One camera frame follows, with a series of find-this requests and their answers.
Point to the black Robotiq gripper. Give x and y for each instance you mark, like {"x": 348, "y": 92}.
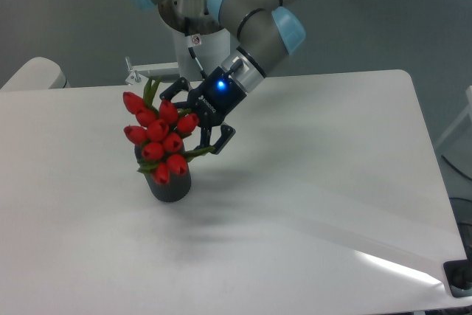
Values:
{"x": 211, "y": 101}

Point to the red tulip bouquet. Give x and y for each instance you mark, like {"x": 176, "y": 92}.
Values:
{"x": 160, "y": 133}

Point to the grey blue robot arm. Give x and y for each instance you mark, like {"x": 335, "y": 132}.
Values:
{"x": 263, "y": 32}

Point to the dark grey ribbed vase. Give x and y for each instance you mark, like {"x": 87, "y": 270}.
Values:
{"x": 173, "y": 186}

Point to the white chair back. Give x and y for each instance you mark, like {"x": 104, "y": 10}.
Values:
{"x": 37, "y": 74}

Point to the black device at table edge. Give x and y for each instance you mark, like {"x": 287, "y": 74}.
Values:
{"x": 458, "y": 274}

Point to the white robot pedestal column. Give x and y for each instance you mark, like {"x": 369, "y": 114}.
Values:
{"x": 200, "y": 52}

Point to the white metal base frame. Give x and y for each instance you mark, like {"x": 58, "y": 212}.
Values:
{"x": 139, "y": 74}

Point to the white furniture frame right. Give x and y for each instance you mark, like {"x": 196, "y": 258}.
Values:
{"x": 458, "y": 126}

